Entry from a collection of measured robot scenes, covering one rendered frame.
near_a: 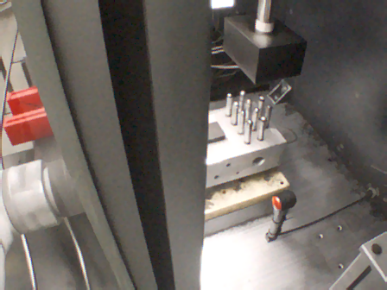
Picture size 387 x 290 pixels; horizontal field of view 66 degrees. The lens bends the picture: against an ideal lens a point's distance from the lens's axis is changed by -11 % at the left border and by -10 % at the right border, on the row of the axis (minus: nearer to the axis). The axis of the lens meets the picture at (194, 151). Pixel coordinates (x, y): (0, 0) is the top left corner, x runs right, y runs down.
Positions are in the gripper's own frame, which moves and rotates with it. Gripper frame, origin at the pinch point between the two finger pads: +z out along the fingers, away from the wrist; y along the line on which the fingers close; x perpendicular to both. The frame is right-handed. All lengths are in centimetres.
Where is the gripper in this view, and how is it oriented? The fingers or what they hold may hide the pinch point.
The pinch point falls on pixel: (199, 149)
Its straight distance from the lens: 46.0
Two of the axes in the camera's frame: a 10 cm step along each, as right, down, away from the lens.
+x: -3.5, -6.7, 6.6
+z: 9.4, -2.6, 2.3
